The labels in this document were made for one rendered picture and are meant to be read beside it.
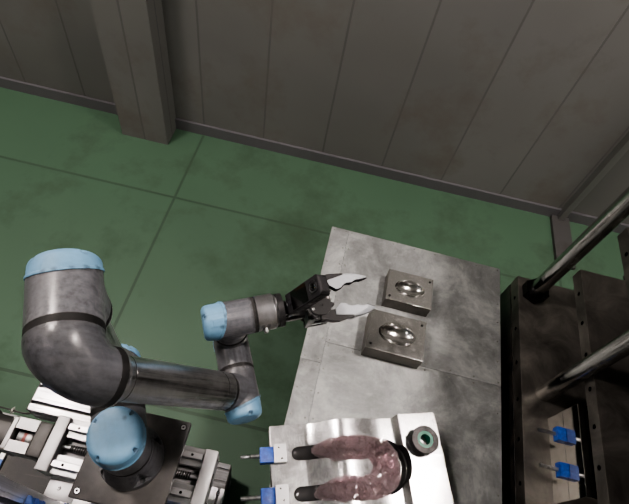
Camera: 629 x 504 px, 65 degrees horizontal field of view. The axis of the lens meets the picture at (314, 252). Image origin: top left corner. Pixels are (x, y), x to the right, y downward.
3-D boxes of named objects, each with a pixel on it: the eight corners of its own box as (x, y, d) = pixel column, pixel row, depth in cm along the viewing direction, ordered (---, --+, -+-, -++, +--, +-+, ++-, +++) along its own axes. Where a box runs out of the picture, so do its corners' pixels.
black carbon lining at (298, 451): (294, 504, 137) (296, 500, 132) (290, 447, 146) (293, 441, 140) (410, 494, 143) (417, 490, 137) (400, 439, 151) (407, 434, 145)
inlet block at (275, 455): (240, 468, 142) (240, 464, 138) (240, 450, 145) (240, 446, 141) (285, 465, 144) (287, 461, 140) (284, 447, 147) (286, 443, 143)
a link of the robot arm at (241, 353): (218, 382, 110) (217, 364, 101) (211, 336, 116) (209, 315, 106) (253, 374, 112) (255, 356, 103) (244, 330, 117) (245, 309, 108)
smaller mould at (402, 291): (381, 305, 182) (385, 298, 177) (385, 276, 189) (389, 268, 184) (425, 317, 182) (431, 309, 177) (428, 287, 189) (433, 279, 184)
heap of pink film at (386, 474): (314, 506, 137) (318, 503, 130) (309, 440, 146) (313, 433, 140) (404, 499, 141) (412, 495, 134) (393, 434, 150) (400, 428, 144)
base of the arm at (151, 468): (88, 483, 117) (78, 476, 108) (115, 420, 125) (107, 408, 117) (151, 497, 117) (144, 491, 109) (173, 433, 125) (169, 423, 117)
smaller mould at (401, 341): (360, 354, 170) (365, 346, 164) (366, 316, 178) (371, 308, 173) (416, 369, 170) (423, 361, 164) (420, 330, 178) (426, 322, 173)
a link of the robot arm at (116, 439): (98, 483, 108) (82, 472, 97) (96, 422, 115) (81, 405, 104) (155, 469, 111) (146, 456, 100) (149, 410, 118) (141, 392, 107)
